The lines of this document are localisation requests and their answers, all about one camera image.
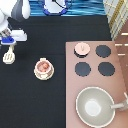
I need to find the black table mat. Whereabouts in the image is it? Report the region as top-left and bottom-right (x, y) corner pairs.
(0, 16), (110, 128)

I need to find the pink small pot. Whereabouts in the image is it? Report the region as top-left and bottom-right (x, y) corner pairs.
(35, 58), (51, 75)

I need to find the black burner front left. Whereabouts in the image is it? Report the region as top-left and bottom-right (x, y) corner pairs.
(75, 62), (91, 77)

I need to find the black burner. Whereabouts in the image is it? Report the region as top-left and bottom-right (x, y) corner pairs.
(98, 62), (115, 76)
(75, 62), (91, 77)
(96, 45), (111, 58)

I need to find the cream slotted spatula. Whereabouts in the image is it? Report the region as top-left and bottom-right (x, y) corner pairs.
(3, 45), (15, 64)

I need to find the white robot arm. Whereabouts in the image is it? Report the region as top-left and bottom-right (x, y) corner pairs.
(0, 0), (66, 45)

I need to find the white blue gripper body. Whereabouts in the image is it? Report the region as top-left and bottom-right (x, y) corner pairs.
(1, 36), (16, 45)

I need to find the wooden slatted furniture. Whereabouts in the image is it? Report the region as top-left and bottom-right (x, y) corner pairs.
(103, 0), (128, 40)

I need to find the black burner front right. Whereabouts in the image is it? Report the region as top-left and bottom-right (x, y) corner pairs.
(98, 62), (115, 76)

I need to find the black burner back right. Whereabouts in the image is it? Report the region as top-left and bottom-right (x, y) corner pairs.
(96, 45), (111, 58)

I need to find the cream round plate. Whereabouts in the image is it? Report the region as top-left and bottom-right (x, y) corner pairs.
(34, 64), (54, 80)

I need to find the grey frying pan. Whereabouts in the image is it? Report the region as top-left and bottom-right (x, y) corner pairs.
(76, 87), (128, 128)

